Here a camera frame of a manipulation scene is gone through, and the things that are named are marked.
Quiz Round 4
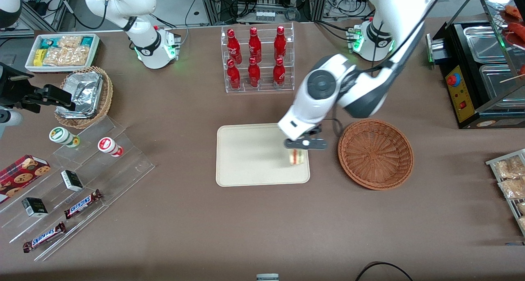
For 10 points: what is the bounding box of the steel warmer pan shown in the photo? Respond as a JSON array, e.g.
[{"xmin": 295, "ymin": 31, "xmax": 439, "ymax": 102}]
[
  {"xmin": 463, "ymin": 25, "xmax": 511, "ymax": 64},
  {"xmin": 478, "ymin": 63, "xmax": 525, "ymax": 100}
]

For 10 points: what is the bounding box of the triangular sandwich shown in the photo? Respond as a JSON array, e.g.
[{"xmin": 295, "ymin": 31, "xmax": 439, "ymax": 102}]
[{"xmin": 288, "ymin": 148, "xmax": 308, "ymax": 166}]

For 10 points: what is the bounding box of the clear acrylic step display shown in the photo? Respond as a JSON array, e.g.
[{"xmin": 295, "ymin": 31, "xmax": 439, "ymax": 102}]
[{"xmin": 0, "ymin": 116, "xmax": 156, "ymax": 262}]

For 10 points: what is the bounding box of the white rectangular snack bin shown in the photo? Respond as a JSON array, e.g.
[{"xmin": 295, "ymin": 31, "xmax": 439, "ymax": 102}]
[{"xmin": 25, "ymin": 33, "xmax": 100, "ymax": 73}]

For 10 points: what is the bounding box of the black food warmer machine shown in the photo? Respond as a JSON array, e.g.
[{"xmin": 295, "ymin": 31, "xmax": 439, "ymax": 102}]
[{"xmin": 426, "ymin": 0, "xmax": 525, "ymax": 130}]

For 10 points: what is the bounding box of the green lid yogurt cup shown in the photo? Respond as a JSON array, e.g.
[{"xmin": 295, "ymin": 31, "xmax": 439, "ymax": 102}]
[{"xmin": 49, "ymin": 126, "xmax": 81, "ymax": 148}]

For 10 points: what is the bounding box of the brown round wicker basket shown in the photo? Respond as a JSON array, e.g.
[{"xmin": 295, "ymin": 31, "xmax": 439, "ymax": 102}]
[{"xmin": 338, "ymin": 119, "xmax": 414, "ymax": 191}]

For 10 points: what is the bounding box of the light wicker basket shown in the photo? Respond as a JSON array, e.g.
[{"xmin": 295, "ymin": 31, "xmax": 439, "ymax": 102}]
[{"xmin": 54, "ymin": 66, "xmax": 114, "ymax": 129}]

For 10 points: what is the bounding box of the snickers chocolate bar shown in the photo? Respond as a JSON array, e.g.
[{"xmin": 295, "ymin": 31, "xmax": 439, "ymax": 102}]
[
  {"xmin": 64, "ymin": 189, "xmax": 103, "ymax": 220},
  {"xmin": 22, "ymin": 221, "xmax": 67, "ymax": 254}
]

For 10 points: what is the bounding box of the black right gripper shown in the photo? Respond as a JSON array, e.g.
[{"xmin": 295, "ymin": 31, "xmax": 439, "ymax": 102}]
[{"xmin": 0, "ymin": 63, "xmax": 77, "ymax": 113}]

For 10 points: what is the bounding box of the clear acrylic bottle rack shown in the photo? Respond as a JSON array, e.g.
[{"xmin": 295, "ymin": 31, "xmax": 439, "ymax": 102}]
[{"xmin": 220, "ymin": 22, "xmax": 295, "ymax": 94}]

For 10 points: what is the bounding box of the small black carton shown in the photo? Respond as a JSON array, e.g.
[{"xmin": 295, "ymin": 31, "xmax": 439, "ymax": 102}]
[
  {"xmin": 60, "ymin": 169, "xmax": 84, "ymax": 192},
  {"xmin": 21, "ymin": 197, "xmax": 49, "ymax": 218}
]

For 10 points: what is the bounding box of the tray of packaged pastries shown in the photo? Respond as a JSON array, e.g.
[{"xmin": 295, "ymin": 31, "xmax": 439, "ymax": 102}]
[{"xmin": 486, "ymin": 148, "xmax": 525, "ymax": 237}]

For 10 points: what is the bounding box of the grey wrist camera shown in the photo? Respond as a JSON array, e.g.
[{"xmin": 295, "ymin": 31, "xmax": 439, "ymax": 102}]
[
  {"xmin": 285, "ymin": 138, "xmax": 328, "ymax": 151},
  {"xmin": 0, "ymin": 108, "xmax": 23, "ymax": 139}
]

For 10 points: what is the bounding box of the red cola bottle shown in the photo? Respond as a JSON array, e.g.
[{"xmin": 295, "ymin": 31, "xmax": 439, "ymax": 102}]
[
  {"xmin": 274, "ymin": 25, "xmax": 287, "ymax": 62},
  {"xmin": 273, "ymin": 57, "xmax": 286, "ymax": 89},
  {"xmin": 248, "ymin": 57, "xmax": 261, "ymax": 89},
  {"xmin": 227, "ymin": 59, "xmax": 241, "ymax": 91},
  {"xmin": 249, "ymin": 27, "xmax": 262, "ymax": 64},
  {"xmin": 227, "ymin": 29, "xmax": 242, "ymax": 65}
]

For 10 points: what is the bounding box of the red lid yogurt cup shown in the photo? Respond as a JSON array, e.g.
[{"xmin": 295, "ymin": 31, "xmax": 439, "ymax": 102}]
[{"xmin": 97, "ymin": 137, "xmax": 124, "ymax": 158}]

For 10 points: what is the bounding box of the black floor cable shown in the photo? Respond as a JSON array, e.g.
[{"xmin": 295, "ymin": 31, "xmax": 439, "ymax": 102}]
[{"xmin": 355, "ymin": 262, "xmax": 414, "ymax": 281}]

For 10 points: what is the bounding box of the orange skewered sausage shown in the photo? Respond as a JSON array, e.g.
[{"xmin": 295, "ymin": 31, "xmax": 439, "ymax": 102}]
[
  {"xmin": 504, "ymin": 5, "xmax": 525, "ymax": 21},
  {"xmin": 508, "ymin": 22, "xmax": 525, "ymax": 48}
]

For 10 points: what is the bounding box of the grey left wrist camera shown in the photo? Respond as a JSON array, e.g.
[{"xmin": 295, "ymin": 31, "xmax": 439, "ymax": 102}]
[{"xmin": 285, "ymin": 138, "xmax": 328, "ymax": 151}]

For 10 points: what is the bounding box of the small rice cracker bag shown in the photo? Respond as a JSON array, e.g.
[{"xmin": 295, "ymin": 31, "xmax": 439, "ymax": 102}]
[{"xmin": 57, "ymin": 35, "xmax": 83, "ymax": 48}]

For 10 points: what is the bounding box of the red tartan cookie box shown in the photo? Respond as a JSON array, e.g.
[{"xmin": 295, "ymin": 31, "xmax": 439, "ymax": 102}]
[{"xmin": 0, "ymin": 154, "xmax": 51, "ymax": 204}]

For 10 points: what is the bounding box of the cream plastic serving tray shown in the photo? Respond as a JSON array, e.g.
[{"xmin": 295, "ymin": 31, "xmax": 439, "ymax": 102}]
[{"xmin": 216, "ymin": 122, "xmax": 311, "ymax": 187}]

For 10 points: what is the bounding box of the large rice cracker bag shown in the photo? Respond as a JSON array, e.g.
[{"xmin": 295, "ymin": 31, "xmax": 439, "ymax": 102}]
[{"xmin": 43, "ymin": 46, "xmax": 91, "ymax": 67}]

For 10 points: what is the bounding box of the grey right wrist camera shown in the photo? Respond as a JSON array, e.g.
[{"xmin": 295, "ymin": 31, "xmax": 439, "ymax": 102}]
[{"xmin": 0, "ymin": 108, "xmax": 23, "ymax": 139}]

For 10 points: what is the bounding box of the silver foil container stack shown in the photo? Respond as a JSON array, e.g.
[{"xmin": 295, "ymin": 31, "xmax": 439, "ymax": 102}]
[{"xmin": 56, "ymin": 71, "xmax": 104, "ymax": 119}]

